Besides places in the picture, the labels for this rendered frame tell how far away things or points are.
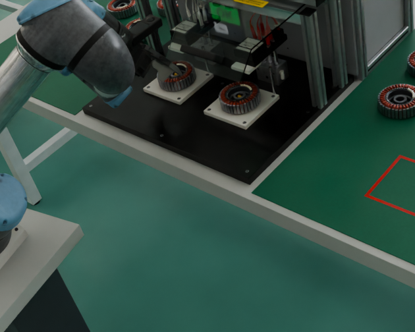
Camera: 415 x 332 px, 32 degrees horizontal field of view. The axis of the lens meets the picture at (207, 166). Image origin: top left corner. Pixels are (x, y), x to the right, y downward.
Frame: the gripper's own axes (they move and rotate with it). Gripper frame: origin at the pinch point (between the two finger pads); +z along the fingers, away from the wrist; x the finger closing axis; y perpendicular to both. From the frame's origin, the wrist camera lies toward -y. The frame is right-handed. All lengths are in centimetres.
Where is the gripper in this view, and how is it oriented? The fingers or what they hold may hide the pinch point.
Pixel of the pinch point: (164, 66)
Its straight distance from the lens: 205.8
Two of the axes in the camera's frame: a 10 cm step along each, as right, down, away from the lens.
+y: -4.6, 8.9, -0.9
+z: 5.0, 3.4, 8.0
